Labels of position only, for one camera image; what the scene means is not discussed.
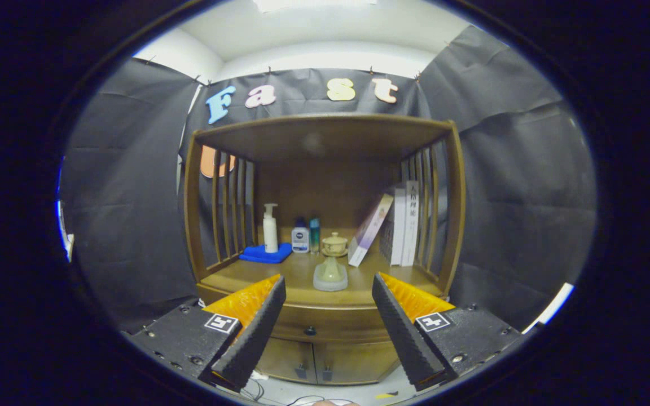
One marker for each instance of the brown wooden cabinet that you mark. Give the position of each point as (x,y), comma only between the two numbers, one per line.
(325,138)

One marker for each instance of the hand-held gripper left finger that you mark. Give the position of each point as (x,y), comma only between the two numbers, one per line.
(257,332)

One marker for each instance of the ceiling light panel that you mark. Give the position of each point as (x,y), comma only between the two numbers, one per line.
(313,4)

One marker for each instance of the small teal bottle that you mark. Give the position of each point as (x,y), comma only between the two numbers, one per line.
(315,234)

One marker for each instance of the wooden countertop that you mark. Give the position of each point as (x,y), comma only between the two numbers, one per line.
(297,276)

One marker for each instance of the brown wooden drawer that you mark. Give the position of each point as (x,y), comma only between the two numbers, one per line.
(336,327)

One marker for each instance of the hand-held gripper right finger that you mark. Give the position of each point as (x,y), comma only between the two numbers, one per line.
(401,332)

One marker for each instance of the plain white book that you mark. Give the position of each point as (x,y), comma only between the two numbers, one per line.
(398,225)

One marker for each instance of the white book black lettering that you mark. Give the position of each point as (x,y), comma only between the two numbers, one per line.
(411,223)

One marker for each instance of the white pump bottle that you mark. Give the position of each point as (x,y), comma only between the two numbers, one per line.
(270,231)

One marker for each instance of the dark patterned book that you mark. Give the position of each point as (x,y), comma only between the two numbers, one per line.
(386,239)

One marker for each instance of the beige lidded teacup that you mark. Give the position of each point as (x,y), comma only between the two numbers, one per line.
(334,244)

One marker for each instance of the narrow wooden cabinet door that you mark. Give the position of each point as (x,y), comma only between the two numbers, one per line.
(285,361)

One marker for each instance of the purple and white book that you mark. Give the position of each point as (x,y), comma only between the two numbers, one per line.
(370,228)

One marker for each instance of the white bottle blue cap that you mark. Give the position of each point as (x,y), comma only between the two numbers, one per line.
(300,239)

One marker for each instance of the wide wooden cabinet door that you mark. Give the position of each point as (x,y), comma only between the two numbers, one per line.
(359,361)

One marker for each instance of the blue folded cloth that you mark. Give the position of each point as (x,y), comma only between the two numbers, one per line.
(266,255)

